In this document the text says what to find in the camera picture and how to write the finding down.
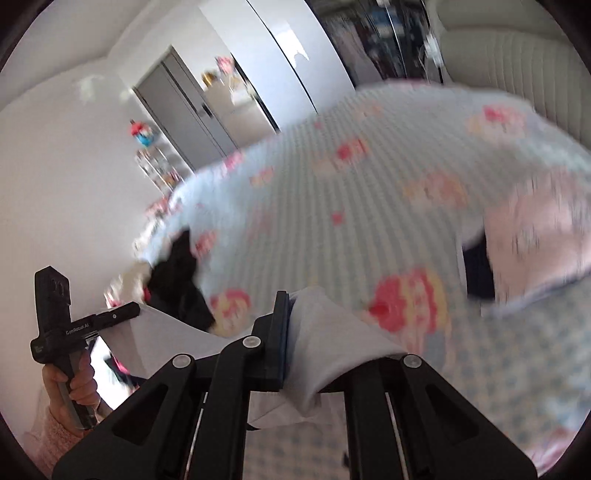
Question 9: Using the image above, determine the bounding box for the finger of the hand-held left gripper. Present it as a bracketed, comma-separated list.
[90, 302, 141, 329]

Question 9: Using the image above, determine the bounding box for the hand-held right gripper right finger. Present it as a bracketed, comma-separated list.
[344, 354, 539, 480]

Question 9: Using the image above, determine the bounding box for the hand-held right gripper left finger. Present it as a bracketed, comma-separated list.
[53, 291, 291, 480]

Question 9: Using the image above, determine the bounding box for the white t-shirt with navy trim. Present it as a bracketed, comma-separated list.
[90, 285, 409, 432]

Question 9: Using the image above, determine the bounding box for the person's left forearm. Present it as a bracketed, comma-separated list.
[25, 401, 93, 478]

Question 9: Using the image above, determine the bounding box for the black clothes pile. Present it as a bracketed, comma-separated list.
[147, 228, 218, 332]

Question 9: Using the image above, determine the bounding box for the person's left hand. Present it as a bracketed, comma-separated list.
[41, 355, 100, 430]

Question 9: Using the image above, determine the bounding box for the cream garment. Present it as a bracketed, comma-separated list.
[105, 261, 154, 306]

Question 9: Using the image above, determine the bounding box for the white storage rack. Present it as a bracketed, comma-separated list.
[135, 143, 195, 195]

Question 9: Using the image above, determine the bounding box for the checkered cartoon print blanket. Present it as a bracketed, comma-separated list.
[134, 80, 591, 480]

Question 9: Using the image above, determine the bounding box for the red and blue plush toy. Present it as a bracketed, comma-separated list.
[129, 119, 158, 150]

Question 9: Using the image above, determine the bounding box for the grey door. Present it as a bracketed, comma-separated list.
[133, 46, 241, 172]

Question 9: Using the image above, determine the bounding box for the white refrigerator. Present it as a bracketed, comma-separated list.
[203, 69, 281, 149]

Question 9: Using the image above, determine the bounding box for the white wardrobe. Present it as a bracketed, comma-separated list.
[198, 0, 357, 136]

